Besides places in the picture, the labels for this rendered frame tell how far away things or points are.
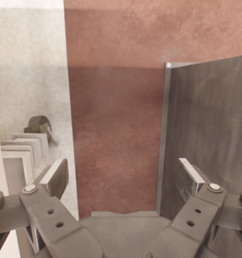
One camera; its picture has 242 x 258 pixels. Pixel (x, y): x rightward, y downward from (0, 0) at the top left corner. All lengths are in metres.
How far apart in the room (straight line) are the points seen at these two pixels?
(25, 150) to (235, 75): 0.72
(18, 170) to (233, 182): 0.73
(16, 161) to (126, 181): 0.66
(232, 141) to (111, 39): 0.76
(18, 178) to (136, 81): 0.72
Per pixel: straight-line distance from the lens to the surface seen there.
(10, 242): 0.38
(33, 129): 0.97
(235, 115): 0.51
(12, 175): 0.85
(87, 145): 1.10
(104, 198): 1.27
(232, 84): 0.53
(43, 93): 1.10
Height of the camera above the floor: 1.02
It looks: 74 degrees down
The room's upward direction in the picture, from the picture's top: 177 degrees clockwise
